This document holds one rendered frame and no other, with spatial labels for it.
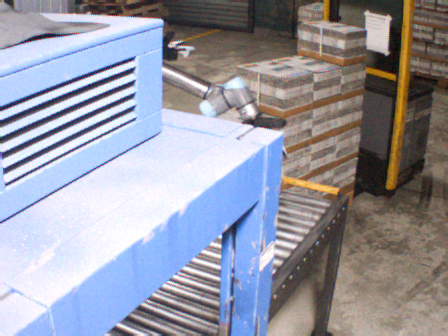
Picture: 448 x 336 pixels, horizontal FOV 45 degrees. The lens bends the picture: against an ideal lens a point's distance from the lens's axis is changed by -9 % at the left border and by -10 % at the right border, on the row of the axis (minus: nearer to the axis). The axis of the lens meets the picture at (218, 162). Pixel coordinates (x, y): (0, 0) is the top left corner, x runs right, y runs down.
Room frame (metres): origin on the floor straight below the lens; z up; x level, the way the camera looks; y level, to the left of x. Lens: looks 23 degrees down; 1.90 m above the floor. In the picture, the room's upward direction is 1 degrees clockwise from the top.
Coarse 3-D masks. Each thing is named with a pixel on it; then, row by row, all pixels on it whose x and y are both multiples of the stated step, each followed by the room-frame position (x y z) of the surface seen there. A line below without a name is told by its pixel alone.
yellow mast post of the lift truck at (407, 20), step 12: (408, 0) 3.82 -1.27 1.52; (408, 12) 3.82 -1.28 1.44; (408, 24) 3.82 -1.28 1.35; (408, 36) 3.82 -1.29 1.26; (408, 48) 3.83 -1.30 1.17; (408, 60) 3.84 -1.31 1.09; (396, 72) 3.88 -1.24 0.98; (408, 72) 3.86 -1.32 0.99; (396, 84) 3.88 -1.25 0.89; (408, 84) 3.87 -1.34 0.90; (396, 96) 3.87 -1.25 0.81; (396, 108) 3.85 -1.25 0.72; (396, 120) 3.84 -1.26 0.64; (396, 132) 3.83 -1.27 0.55; (396, 144) 3.82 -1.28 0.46; (396, 156) 3.83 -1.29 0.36; (396, 168) 3.85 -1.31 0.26; (396, 180) 3.87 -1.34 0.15
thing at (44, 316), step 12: (0, 288) 0.48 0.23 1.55; (0, 300) 0.46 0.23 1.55; (12, 300) 0.46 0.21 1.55; (24, 300) 0.46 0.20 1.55; (0, 312) 0.43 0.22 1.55; (12, 312) 0.44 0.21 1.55; (24, 312) 0.44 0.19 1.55; (36, 312) 0.44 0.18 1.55; (0, 324) 0.41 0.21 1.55; (12, 324) 0.42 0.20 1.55; (24, 324) 0.42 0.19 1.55; (36, 324) 0.43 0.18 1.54; (48, 324) 0.45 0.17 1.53
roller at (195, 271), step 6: (192, 264) 1.72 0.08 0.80; (180, 270) 1.70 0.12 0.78; (186, 270) 1.69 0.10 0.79; (192, 270) 1.69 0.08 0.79; (198, 270) 1.68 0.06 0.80; (204, 270) 1.68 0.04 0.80; (210, 270) 1.68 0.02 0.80; (192, 276) 1.68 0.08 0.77; (198, 276) 1.67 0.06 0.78; (204, 276) 1.66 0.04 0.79; (210, 276) 1.65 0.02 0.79; (216, 276) 1.65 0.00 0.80; (216, 282) 1.63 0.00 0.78
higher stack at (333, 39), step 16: (304, 32) 3.81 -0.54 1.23; (320, 32) 3.72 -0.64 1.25; (336, 32) 3.63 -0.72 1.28; (352, 32) 3.64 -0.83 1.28; (304, 48) 3.81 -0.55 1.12; (320, 48) 3.71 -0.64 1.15; (336, 48) 3.63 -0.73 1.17; (352, 48) 3.65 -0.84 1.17; (336, 64) 3.65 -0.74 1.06; (352, 64) 3.68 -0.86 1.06; (352, 80) 3.65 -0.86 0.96; (352, 112) 3.69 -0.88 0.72; (352, 144) 3.71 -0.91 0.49; (336, 160) 3.59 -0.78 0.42; (352, 160) 3.72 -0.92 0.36; (336, 176) 3.60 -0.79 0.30; (352, 176) 3.75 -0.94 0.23; (352, 192) 3.76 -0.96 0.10
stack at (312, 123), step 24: (240, 120) 3.13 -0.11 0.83; (288, 120) 3.20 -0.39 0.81; (312, 120) 3.37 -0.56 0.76; (336, 120) 3.56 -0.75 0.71; (288, 144) 3.21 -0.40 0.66; (312, 144) 3.40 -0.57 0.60; (336, 144) 3.57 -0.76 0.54; (288, 168) 3.21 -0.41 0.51; (312, 168) 3.39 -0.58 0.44; (312, 192) 3.40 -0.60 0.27
